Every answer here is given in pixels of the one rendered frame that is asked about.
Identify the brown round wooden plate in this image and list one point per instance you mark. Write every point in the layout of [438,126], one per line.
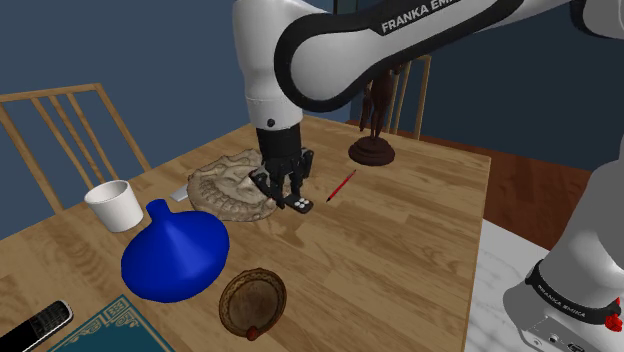
[251,302]

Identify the teal book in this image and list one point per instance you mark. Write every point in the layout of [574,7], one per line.
[117,336]

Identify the beige carved stone relief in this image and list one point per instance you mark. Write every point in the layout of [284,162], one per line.
[219,187]

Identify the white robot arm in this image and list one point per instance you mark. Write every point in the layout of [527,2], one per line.
[336,53]

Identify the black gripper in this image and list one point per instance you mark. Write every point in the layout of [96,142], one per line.
[279,146]

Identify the white marble robot stand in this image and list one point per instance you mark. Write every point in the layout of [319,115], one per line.
[492,292]

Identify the blue vase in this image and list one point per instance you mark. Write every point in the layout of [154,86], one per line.
[175,253]

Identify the grey flat rectangular object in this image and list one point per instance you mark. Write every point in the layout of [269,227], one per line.
[179,194]

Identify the white cup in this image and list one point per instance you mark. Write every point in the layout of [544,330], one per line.
[117,209]

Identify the wooden table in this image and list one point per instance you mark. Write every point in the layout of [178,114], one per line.
[380,253]

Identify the dark brown figure statue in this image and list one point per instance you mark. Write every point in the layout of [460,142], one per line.
[371,151]

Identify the red pen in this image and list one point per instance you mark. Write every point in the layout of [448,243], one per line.
[341,186]

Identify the black phone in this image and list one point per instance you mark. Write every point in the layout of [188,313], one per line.
[39,326]

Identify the small black remote control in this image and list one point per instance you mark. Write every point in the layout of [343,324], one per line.
[300,204]

